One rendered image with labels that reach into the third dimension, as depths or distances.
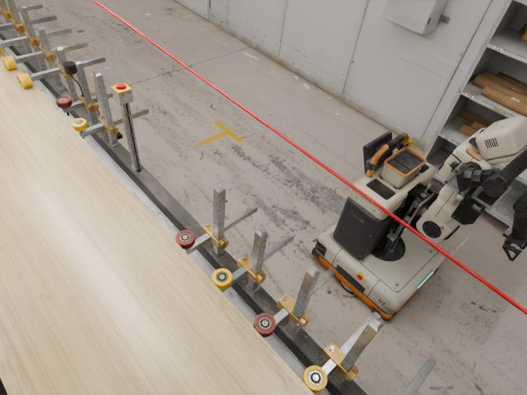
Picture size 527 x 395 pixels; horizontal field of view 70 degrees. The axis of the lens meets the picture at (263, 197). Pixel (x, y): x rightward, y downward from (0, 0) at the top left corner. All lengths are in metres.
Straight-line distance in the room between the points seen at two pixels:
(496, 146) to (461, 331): 1.39
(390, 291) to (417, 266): 0.30
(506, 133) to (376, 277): 1.11
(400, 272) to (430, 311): 0.42
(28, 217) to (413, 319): 2.26
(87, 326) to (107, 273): 0.21
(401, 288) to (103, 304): 1.69
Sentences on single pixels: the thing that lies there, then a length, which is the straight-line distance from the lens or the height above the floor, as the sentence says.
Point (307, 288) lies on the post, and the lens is 1.34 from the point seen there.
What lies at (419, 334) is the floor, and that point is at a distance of 2.71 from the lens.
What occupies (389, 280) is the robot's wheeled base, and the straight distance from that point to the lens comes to 2.47.
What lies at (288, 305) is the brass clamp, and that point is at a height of 0.86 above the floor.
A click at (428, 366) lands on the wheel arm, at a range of 1.64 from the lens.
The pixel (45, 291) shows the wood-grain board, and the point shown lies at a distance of 1.63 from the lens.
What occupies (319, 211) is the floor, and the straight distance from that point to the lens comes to 3.05.
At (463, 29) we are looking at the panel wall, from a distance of 3.62.
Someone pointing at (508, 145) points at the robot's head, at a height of 1.34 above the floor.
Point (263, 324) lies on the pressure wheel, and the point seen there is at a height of 0.91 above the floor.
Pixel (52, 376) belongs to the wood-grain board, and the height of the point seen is 0.90.
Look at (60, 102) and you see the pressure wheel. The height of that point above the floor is 0.91.
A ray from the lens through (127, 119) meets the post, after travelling 2.03.
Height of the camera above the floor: 2.21
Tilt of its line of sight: 46 degrees down
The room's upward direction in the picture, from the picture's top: 8 degrees clockwise
